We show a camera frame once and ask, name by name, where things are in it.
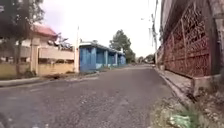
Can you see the blue building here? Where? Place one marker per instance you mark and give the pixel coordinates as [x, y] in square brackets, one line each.
[91, 56]

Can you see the cluster of green trees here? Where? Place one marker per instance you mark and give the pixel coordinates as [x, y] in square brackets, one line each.
[120, 43]

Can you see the grey asphalt road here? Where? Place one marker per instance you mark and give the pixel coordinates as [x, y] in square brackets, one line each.
[100, 96]

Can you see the white pole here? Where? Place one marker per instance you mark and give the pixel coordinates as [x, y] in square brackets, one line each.
[77, 50]

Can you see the utility pole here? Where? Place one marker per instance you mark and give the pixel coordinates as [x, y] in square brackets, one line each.
[154, 40]

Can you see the yellow house with red roof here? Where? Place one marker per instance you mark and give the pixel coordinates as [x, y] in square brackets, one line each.
[50, 53]

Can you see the raised concrete pavement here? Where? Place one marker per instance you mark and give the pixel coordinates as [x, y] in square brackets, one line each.
[178, 81]

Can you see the weedy dirt patch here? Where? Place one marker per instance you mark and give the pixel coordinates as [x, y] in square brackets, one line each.
[186, 111]

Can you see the concrete pavement strip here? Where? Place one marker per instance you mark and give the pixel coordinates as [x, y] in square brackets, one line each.
[20, 81]

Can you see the dark leafy tree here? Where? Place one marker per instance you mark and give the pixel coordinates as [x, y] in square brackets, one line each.
[15, 20]

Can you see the red lattice wall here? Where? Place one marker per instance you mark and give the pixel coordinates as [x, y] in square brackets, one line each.
[188, 43]

